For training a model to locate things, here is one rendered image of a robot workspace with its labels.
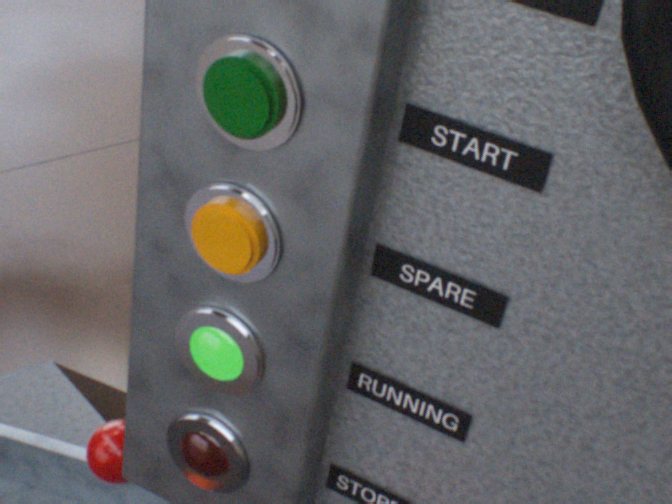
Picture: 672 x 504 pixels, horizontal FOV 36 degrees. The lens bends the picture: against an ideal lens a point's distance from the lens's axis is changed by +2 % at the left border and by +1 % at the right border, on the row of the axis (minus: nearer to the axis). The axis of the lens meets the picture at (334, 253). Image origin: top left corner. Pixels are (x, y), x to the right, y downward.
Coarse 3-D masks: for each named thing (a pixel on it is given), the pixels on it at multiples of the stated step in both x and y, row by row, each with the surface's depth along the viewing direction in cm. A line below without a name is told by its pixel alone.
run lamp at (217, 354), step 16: (192, 336) 37; (208, 336) 36; (224, 336) 36; (192, 352) 37; (208, 352) 36; (224, 352) 36; (240, 352) 36; (208, 368) 36; (224, 368) 36; (240, 368) 36
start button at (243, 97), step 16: (224, 64) 30; (240, 64) 30; (256, 64) 30; (208, 80) 31; (224, 80) 30; (240, 80) 30; (256, 80) 30; (272, 80) 30; (208, 96) 31; (224, 96) 31; (240, 96) 30; (256, 96) 30; (272, 96) 30; (224, 112) 31; (240, 112) 31; (256, 112) 30; (272, 112) 30; (224, 128) 31; (240, 128) 31; (256, 128) 31; (272, 128) 31
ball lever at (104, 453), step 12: (120, 420) 52; (96, 432) 51; (108, 432) 51; (120, 432) 51; (96, 444) 51; (108, 444) 50; (120, 444) 50; (96, 456) 50; (108, 456) 50; (120, 456) 50; (96, 468) 51; (108, 468) 50; (120, 468) 50; (108, 480) 51; (120, 480) 51
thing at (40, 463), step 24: (0, 432) 78; (24, 432) 77; (0, 456) 79; (24, 456) 77; (48, 456) 76; (72, 456) 75; (0, 480) 80; (24, 480) 79; (48, 480) 77; (72, 480) 76; (96, 480) 75
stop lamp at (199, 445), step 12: (192, 432) 39; (180, 444) 39; (192, 444) 39; (204, 444) 39; (216, 444) 39; (192, 456) 39; (204, 456) 39; (216, 456) 39; (192, 468) 39; (204, 468) 39; (216, 468) 39; (228, 468) 39
